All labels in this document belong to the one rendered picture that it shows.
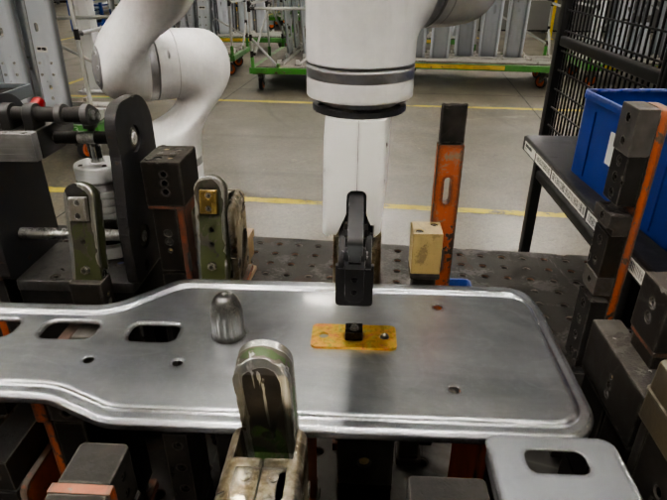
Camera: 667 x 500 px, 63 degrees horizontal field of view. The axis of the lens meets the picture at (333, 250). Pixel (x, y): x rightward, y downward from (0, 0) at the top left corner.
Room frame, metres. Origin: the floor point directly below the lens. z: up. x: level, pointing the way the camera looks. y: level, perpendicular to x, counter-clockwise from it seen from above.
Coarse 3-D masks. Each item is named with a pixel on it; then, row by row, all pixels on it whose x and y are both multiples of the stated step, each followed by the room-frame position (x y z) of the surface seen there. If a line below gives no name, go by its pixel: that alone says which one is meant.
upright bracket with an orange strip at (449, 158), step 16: (448, 112) 0.59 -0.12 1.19; (464, 112) 0.59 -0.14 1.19; (448, 128) 0.59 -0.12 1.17; (464, 128) 0.59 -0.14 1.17; (448, 144) 0.59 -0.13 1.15; (464, 144) 0.59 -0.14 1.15; (448, 160) 0.59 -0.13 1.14; (448, 176) 0.59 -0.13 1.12; (432, 208) 0.59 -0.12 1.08; (448, 208) 0.59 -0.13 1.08; (448, 224) 0.59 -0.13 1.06; (448, 240) 0.59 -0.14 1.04; (448, 256) 0.59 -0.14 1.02; (448, 272) 0.59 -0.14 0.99
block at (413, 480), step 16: (416, 480) 0.29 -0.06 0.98; (432, 480) 0.29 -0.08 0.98; (448, 480) 0.29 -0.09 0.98; (464, 480) 0.29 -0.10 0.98; (480, 480) 0.29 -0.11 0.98; (416, 496) 0.28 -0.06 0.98; (432, 496) 0.28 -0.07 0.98; (448, 496) 0.28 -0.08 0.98; (464, 496) 0.28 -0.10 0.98; (480, 496) 0.28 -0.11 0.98
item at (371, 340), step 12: (324, 324) 0.46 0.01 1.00; (336, 324) 0.46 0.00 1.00; (348, 324) 0.45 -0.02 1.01; (360, 324) 0.45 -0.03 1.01; (312, 336) 0.44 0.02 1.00; (336, 336) 0.44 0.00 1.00; (348, 336) 0.44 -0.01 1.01; (360, 336) 0.43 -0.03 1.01; (372, 336) 0.44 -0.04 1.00; (324, 348) 0.43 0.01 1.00; (336, 348) 0.43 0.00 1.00; (348, 348) 0.42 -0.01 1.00; (360, 348) 0.42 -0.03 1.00; (372, 348) 0.42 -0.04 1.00; (384, 348) 0.42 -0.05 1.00
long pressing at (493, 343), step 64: (0, 320) 0.48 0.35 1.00; (64, 320) 0.48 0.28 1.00; (128, 320) 0.47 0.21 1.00; (192, 320) 0.47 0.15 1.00; (256, 320) 0.47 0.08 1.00; (320, 320) 0.47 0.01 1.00; (384, 320) 0.47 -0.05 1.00; (448, 320) 0.47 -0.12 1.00; (512, 320) 0.47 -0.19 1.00; (0, 384) 0.38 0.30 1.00; (64, 384) 0.38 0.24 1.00; (128, 384) 0.38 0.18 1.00; (192, 384) 0.38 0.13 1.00; (320, 384) 0.38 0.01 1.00; (384, 384) 0.38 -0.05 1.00; (448, 384) 0.38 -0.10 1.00; (512, 384) 0.38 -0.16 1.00; (576, 384) 0.38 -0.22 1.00
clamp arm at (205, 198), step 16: (208, 176) 0.61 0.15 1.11; (208, 192) 0.60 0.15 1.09; (224, 192) 0.61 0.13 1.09; (208, 208) 0.60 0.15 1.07; (224, 208) 0.60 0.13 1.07; (208, 224) 0.60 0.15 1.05; (224, 224) 0.60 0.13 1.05; (208, 240) 0.59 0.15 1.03; (224, 240) 0.59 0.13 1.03; (208, 256) 0.59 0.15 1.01; (224, 256) 0.59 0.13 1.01; (208, 272) 0.58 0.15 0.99; (224, 272) 0.58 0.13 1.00
